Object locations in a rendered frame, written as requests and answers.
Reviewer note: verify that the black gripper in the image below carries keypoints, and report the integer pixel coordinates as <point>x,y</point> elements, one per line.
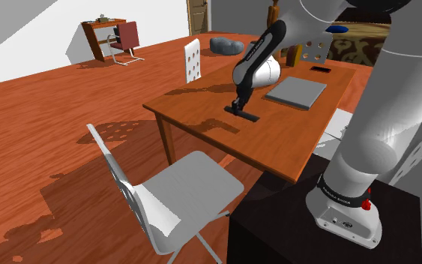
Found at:
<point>238,105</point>

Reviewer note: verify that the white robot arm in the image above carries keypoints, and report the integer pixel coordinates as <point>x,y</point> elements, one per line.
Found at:
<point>389,109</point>

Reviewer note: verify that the wooden table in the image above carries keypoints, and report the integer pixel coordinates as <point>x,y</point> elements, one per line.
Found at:
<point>269,142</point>

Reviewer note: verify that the grey beanbag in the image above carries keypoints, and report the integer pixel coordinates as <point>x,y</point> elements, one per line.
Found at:
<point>227,46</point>

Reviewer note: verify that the brown upright block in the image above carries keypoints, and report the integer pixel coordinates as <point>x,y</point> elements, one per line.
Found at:
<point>290,56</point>

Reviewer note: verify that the yellow upright block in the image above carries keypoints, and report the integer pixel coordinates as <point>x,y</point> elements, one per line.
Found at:
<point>298,55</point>

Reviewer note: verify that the black phone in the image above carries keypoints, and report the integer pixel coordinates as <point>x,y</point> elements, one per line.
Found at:
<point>320,69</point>

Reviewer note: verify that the white chair with plain back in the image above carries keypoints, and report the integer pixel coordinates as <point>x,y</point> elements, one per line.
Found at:
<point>192,182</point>

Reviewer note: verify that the wooden door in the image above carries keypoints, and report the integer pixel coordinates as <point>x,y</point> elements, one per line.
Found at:
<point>198,16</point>

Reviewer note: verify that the blue cushion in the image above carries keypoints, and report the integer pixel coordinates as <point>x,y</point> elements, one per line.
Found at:
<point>337,29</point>

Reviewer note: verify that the bed with patterned cover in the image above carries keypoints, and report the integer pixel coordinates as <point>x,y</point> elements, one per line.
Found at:
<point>356,47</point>

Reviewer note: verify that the black robot stand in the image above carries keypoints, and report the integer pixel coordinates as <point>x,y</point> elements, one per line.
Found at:
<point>287,234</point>

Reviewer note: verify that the wooden desk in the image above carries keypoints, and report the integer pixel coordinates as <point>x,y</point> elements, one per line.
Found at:
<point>93,36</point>

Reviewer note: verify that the tall turned wooden post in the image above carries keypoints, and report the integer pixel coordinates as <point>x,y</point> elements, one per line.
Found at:
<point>272,16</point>

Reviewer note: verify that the red chair with metal frame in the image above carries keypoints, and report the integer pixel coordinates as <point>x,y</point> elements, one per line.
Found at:
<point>128,34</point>

